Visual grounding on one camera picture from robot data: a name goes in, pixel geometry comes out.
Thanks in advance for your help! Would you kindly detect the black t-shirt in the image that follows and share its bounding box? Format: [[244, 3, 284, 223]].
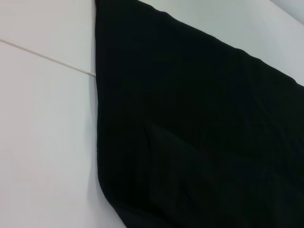
[[94, 0, 304, 228]]

